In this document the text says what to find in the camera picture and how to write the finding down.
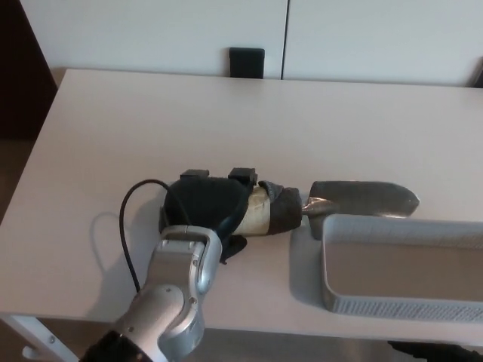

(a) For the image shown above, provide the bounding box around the dark brown door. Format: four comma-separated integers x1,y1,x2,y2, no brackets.
0,0,60,140

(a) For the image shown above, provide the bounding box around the metal shovel with handle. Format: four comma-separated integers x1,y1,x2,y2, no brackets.
229,179,420,241

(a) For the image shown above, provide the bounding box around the grey perforated plastic basket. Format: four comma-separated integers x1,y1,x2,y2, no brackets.
320,213,483,321

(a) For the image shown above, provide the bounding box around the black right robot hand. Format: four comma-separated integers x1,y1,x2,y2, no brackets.
386,339,483,362

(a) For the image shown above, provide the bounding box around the black cabinet handle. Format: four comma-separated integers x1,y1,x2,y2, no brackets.
229,47,265,79
467,56,483,88

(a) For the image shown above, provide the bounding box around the white cabinet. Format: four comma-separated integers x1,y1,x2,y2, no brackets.
20,0,483,90

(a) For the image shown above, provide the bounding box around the white desk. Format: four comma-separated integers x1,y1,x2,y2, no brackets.
0,67,483,362

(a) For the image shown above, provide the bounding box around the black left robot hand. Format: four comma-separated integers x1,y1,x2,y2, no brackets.
160,167,260,265

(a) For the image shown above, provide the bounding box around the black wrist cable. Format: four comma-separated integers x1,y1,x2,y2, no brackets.
119,179,189,294

